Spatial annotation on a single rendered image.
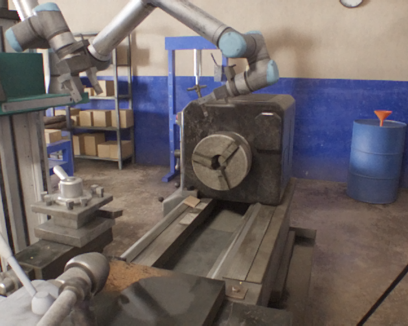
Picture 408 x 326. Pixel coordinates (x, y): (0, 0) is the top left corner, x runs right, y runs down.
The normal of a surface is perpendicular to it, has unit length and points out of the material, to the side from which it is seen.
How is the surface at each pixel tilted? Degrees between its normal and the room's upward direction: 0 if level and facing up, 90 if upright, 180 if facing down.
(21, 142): 90
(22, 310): 0
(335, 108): 90
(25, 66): 90
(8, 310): 0
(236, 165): 90
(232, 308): 0
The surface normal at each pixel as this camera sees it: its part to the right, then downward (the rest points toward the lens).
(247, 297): 0.00, -0.97
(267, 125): -0.33, 0.25
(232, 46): -0.51, 0.26
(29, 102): 0.89, 0.12
